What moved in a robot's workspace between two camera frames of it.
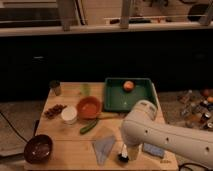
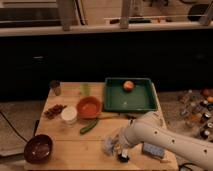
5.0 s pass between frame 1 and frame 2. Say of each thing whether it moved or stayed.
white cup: stayed
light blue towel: moved
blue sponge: stayed
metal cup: stayed
